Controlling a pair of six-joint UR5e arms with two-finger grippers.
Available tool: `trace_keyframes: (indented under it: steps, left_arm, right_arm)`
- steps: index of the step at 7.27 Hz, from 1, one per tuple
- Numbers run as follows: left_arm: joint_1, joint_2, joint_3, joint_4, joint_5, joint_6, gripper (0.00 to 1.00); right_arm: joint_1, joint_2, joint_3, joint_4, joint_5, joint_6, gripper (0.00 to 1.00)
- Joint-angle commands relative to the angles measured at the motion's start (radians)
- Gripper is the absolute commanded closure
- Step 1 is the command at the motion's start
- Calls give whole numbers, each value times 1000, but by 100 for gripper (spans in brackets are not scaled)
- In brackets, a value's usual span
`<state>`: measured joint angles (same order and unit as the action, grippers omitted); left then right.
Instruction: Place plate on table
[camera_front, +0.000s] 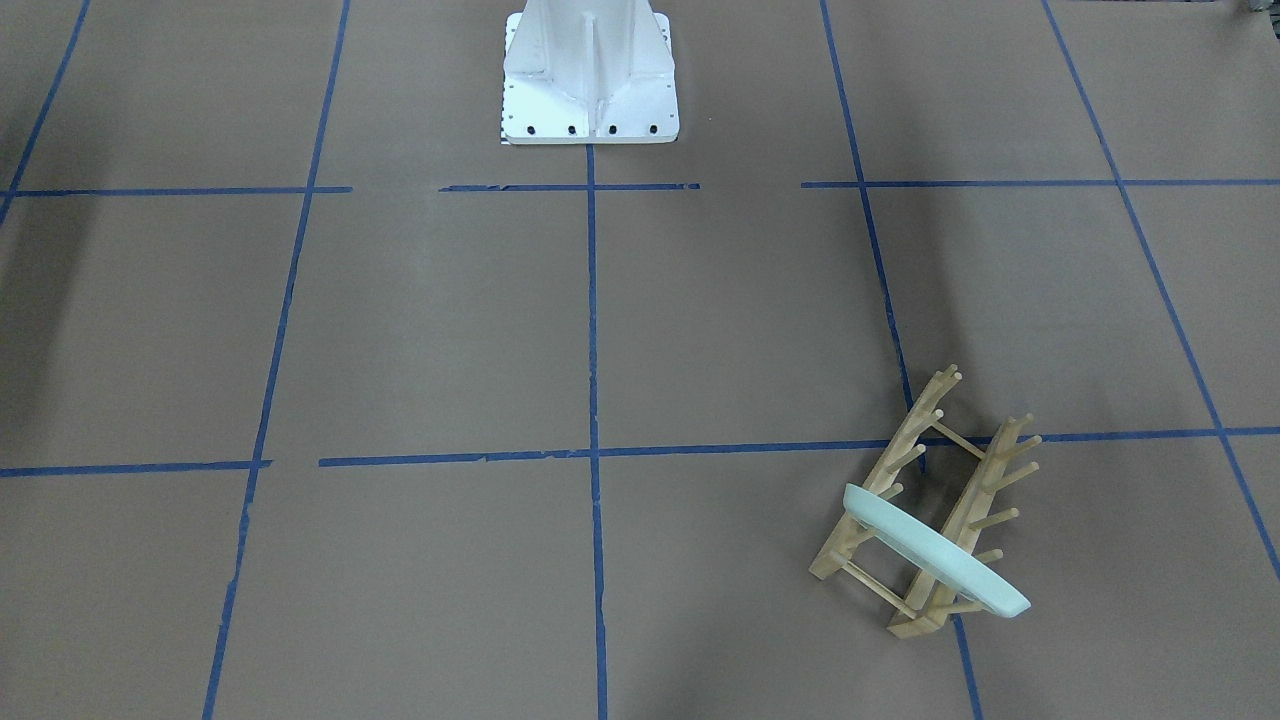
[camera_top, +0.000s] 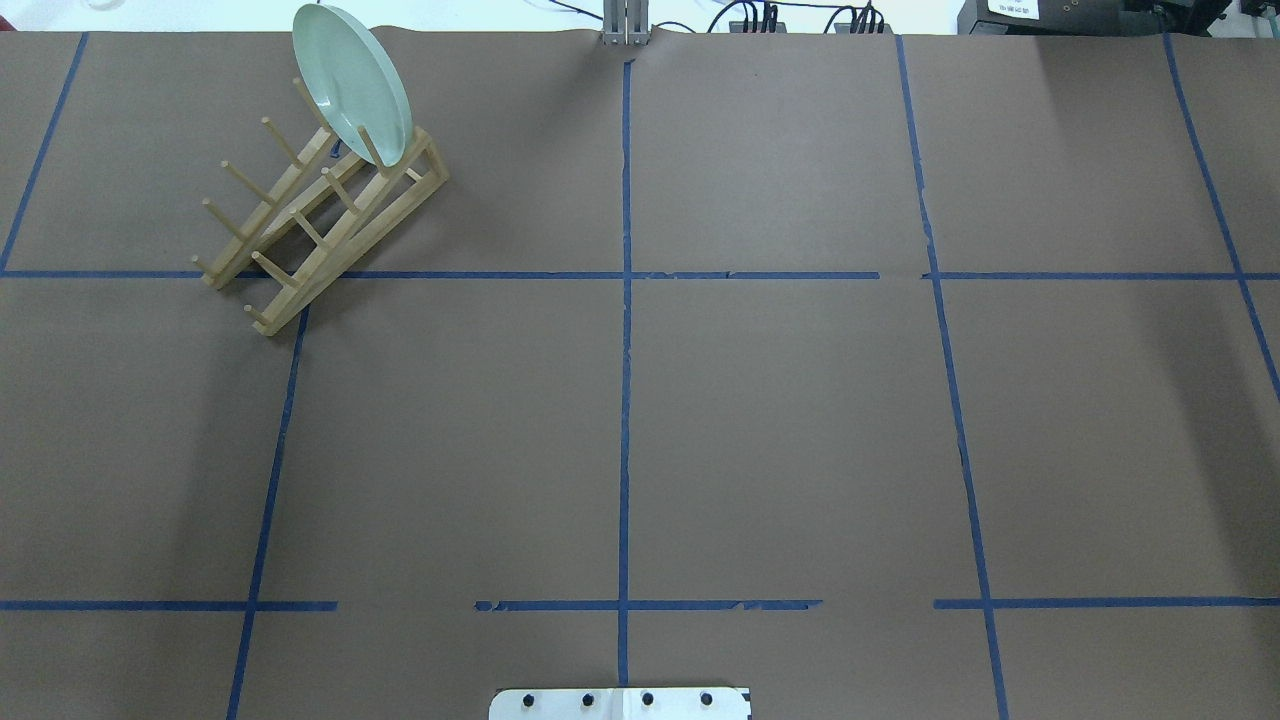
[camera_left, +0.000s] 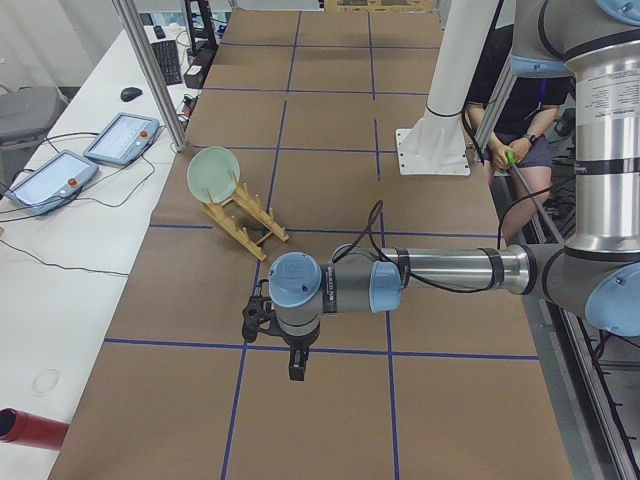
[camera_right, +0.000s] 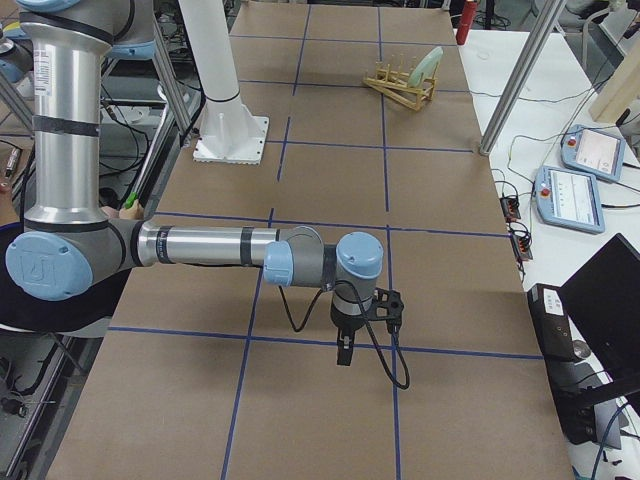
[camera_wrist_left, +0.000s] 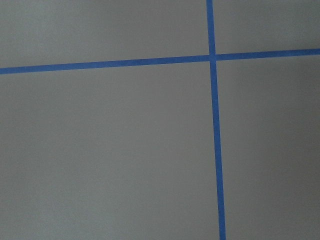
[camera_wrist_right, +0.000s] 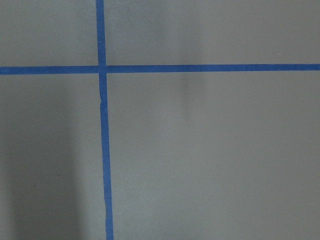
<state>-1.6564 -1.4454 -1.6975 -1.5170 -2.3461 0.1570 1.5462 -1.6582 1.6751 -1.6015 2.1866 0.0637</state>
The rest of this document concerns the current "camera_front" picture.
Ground brown paper table cover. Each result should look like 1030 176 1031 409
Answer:
3 1 1277 719

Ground light green plate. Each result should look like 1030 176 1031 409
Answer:
844 484 1030 618

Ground wooden dish rack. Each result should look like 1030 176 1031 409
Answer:
808 365 1042 639

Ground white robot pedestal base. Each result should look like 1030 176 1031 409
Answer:
500 1 681 145

